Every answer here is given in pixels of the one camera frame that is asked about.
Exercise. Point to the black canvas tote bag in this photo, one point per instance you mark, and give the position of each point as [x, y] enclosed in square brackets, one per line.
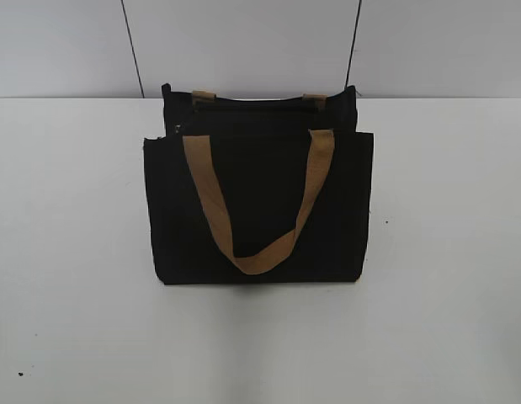
[252, 192]

